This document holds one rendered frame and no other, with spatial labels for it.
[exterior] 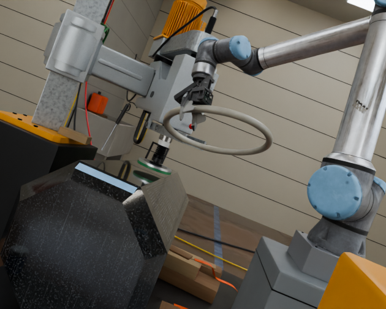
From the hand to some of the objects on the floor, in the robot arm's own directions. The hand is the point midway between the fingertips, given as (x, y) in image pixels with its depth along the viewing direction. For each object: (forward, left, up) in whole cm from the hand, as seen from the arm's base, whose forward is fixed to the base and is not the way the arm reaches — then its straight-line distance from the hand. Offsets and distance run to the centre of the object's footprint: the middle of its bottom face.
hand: (186, 124), depth 144 cm
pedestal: (+116, -95, -113) cm, 188 cm away
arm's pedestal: (-64, +9, -115) cm, 132 cm away
